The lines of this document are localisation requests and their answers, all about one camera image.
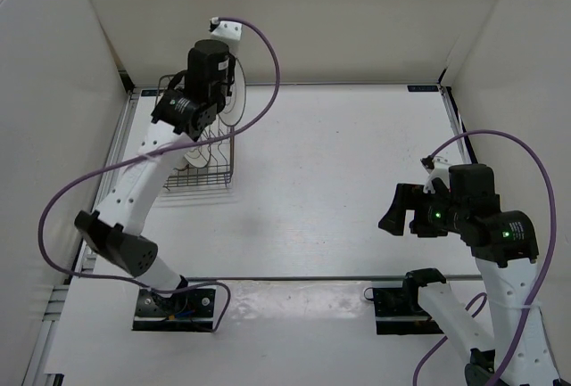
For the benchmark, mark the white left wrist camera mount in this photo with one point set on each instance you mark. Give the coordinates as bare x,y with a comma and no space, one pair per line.
225,31

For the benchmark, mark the metal wire dish rack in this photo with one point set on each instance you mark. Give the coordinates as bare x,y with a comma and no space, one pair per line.
209,165

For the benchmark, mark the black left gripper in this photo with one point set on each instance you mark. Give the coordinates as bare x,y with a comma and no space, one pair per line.
228,70

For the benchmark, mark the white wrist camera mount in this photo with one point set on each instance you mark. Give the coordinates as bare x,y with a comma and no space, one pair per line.
436,167
225,31

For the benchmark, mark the white plate green flower outline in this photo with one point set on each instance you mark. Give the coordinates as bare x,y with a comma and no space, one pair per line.
235,107

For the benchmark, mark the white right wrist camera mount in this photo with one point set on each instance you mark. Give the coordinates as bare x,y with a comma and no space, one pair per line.
436,167

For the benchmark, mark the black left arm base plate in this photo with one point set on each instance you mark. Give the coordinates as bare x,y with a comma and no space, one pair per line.
189,312

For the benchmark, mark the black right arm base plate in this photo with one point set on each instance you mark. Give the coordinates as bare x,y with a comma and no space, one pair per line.
394,316

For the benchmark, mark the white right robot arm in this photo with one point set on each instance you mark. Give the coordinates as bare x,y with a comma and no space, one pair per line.
516,352

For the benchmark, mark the metal rail front bar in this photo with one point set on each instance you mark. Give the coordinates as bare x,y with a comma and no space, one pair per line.
371,278

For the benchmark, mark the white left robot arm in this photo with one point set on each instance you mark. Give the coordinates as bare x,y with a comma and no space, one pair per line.
189,105

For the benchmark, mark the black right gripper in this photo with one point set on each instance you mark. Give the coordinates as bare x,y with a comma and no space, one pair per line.
409,196

